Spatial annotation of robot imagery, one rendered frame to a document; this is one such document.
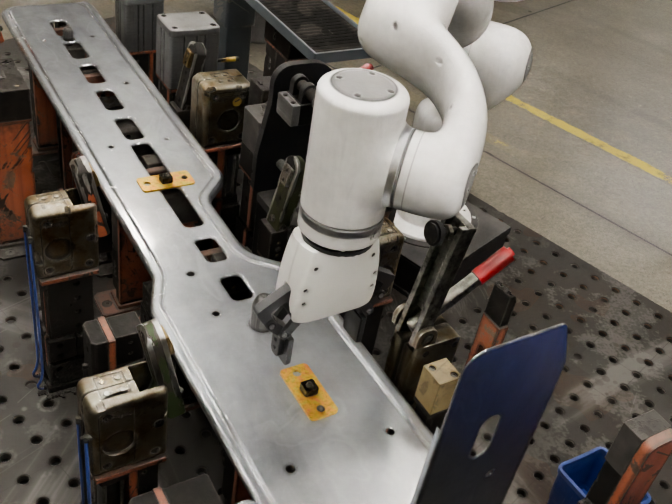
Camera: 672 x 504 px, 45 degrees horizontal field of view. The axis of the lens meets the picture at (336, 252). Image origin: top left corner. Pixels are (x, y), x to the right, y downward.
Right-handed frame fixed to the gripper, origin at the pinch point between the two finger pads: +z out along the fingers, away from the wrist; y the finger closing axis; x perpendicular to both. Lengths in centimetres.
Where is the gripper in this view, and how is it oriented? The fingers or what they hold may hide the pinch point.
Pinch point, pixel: (318, 339)
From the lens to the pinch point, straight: 92.1
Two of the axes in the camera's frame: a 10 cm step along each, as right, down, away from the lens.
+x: 4.9, 5.9, -6.4
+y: -8.6, 2.1, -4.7
